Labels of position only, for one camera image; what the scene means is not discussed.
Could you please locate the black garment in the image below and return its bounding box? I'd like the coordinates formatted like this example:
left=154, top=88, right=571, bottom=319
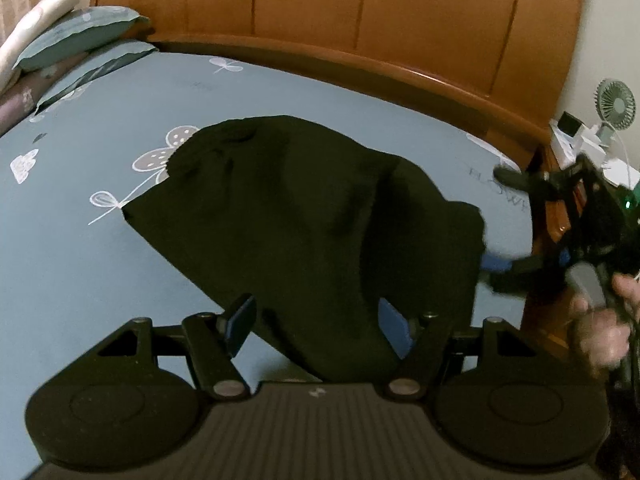
left=122, top=116, right=485, bottom=382

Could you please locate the person right hand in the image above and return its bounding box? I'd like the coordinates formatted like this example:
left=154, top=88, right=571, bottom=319
left=570, top=294, right=630, bottom=379

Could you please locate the wooden nightstand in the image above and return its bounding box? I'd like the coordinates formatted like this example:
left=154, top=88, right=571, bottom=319
left=519, top=144, right=601, bottom=361

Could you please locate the white box on nightstand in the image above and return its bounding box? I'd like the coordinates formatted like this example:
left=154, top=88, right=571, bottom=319
left=549, top=119, right=639, bottom=190

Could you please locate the small white desk fan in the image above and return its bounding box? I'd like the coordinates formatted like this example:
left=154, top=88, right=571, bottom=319
left=594, top=78, right=637, bottom=148

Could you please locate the wooden headboard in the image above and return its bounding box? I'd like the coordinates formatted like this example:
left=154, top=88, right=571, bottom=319
left=92, top=0, right=582, bottom=167

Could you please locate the blue patterned bed sheet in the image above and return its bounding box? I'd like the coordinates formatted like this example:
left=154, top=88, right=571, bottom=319
left=1, top=52, right=532, bottom=479

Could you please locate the flat teal pillow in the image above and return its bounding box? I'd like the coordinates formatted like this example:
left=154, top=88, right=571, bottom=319
left=35, top=39, right=157, bottom=114

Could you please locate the pink floral quilt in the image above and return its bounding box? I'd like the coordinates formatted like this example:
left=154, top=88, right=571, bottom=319
left=0, top=0, right=79, bottom=90

